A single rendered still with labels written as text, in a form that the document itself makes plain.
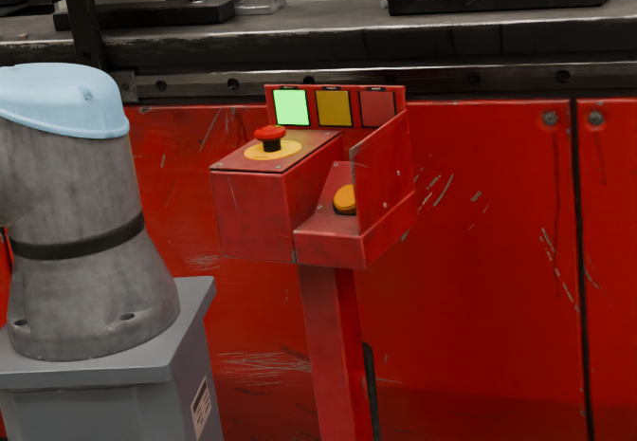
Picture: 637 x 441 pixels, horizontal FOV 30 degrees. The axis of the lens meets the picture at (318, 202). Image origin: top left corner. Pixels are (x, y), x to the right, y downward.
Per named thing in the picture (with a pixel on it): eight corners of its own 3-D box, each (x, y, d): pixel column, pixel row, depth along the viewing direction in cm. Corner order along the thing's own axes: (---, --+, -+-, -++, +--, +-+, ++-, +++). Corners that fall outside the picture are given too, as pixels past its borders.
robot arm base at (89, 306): (154, 358, 98) (134, 247, 95) (-16, 365, 101) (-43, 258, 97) (197, 282, 112) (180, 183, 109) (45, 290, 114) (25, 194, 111)
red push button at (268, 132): (251, 159, 147) (246, 132, 145) (267, 149, 150) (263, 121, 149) (279, 160, 145) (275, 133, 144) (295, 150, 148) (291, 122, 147)
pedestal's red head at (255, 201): (221, 258, 148) (199, 119, 142) (283, 211, 161) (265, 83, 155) (365, 271, 138) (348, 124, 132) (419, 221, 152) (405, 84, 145)
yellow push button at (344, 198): (335, 217, 146) (328, 208, 144) (344, 192, 148) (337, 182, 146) (363, 219, 144) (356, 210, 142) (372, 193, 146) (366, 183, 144)
